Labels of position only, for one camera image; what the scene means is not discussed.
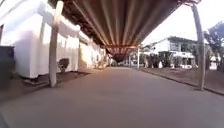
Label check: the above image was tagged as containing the grey metal post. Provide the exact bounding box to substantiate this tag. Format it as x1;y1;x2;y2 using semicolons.
191;3;207;91

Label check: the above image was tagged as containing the white house with dark roof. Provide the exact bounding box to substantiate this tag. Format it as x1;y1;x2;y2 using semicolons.
141;35;212;70

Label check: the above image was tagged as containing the white building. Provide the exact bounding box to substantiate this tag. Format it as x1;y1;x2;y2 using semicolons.
0;0;107;80

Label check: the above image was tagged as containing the tree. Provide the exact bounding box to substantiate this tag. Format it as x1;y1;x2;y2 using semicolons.
203;20;224;72

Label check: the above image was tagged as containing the pale wooden post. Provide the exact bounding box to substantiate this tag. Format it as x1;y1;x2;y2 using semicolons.
48;0;65;88

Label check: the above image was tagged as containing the row of bushes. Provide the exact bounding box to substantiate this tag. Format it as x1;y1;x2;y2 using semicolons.
142;51;198;70

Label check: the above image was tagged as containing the brown dirt ground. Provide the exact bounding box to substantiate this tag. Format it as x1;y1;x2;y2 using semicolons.
137;66;224;96

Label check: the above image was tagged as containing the corrugated canopy roof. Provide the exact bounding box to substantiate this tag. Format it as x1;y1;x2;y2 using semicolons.
48;0;202;63

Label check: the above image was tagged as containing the white post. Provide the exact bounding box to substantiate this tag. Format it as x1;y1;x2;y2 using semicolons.
136;46;141;70

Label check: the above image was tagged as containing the grey concrete path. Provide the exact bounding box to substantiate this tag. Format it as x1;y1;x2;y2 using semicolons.
0;66;224;128

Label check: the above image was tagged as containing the dark chair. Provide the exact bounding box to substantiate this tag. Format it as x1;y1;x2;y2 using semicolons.
57;57;71;74

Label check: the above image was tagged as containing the dark bin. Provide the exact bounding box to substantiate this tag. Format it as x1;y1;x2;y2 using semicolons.
0;45;16;90

